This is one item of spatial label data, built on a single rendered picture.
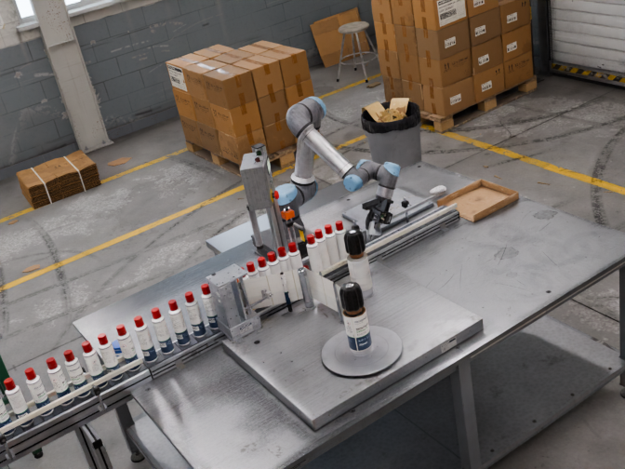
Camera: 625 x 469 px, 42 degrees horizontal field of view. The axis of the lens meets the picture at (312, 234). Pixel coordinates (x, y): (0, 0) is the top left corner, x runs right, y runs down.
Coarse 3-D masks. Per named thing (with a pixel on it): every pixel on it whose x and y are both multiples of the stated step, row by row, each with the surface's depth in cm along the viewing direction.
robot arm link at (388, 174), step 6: (390, 162) 369; (384, 168) 366; (390, 168) 364; (396, 168) 364; (378, 174) 367; (384, 174) 365; (390, 174) 364; (396, 174) 365; (378, 180) 369; (384, 180) 365; (390, 180) 365; (396, 180) 366; (384, 186) 365; (390, 186) 365
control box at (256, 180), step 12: (252, 156) 341; (264, 156) 340; (240, 168) 332; (252, 168) 330; (264, 168) 331; (252, 180) 333; (264, 180) 333; (252, 192) 335; (264, 192) 335; (252, 204) 338; (264, 204) 338
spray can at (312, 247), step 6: (312, 234) 355; (312, 240) 354; (306, 246) 356; (312, 246) 354; (312, 252) 355; (318, 252) 357; (312, 258) 357; (318, 258) 358; (312, 264) 359; (318, 264) 359; (312, 270) 360; (318, 270) 360
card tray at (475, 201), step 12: (480, 180) 422; (456, 192) 415; (468, 192) 419; (480, 192) 417; (492, 192) 415; (504, 192) 410; (516, 192) 403; (444, 204) 412; (468, 204) 408; (480, 204) 406; (492, 204) 403; (504, 204) 399; (468, 216) 397; (480, 216) 392
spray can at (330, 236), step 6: (330, 228) 359; (324, 234) 362; (330, 234) 360; (330, 240) 360; (336, 240) 362; (330, 246) 362; (336, 246) 363; (330, 252) 363; (336, 252) 364; (330, 258) 365; (336, 258) 365
